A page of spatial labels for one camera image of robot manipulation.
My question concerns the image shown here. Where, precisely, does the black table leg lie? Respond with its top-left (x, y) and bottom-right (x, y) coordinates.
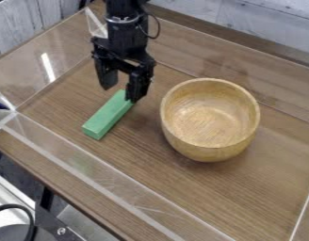
top-left (40, 187), bottom-right (55, 211)

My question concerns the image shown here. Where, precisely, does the grey metal base plate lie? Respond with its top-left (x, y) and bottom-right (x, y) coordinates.
top-left (57, 205), bottom-right (120, 241)

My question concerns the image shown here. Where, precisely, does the clear acrylic corner bracket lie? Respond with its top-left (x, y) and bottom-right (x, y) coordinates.
top-left (84, 8), bottom-right (108, 39)

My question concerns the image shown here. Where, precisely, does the light wooden bowl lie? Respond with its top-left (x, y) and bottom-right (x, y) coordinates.
top-left (160, 78), bottom-right (261, 162)

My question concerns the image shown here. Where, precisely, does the green rectangular block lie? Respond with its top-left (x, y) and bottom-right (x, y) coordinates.
top-left (81, 89), bottom-right (133, 140)

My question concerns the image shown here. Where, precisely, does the black cable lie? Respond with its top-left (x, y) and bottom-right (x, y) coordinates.
top-left (0, 203), bottom-right (36, 241)

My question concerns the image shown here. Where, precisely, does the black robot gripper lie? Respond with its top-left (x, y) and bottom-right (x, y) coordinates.
top-left (91, 16), bottom-right (157, 104)

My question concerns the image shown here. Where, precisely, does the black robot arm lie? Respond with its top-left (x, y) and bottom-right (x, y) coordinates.
top-left (91, 0), bottom-right (156, 104)

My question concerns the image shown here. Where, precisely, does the clear acrylic tray wall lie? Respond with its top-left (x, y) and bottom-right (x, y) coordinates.
top-left (0, 13), bottom-right (309, 241)

